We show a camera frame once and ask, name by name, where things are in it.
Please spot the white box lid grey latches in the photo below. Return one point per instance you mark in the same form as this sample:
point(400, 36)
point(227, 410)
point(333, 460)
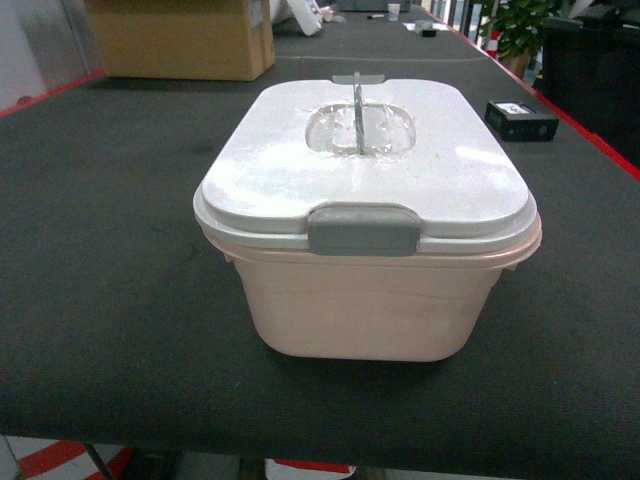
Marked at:
point(402, 167)

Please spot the pink plastic box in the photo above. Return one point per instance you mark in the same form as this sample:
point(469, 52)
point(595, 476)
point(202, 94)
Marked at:
point(419, 308)

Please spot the cardboard box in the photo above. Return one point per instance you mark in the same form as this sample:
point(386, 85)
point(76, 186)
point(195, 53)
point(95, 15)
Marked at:
point(184, 40)

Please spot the black cloth table cover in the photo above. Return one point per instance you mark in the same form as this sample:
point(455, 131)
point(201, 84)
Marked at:
point(120, 323)

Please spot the white power strip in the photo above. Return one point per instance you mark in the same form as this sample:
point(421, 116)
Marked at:
point(307, 14)

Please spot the small black device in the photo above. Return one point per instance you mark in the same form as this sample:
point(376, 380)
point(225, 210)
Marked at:
point(515, 121)

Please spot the white paper cup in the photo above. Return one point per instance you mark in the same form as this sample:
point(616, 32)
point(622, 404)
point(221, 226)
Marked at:
point(393, 11)

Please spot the green potted plant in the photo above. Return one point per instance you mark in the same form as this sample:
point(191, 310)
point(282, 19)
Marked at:
point(512, 30)

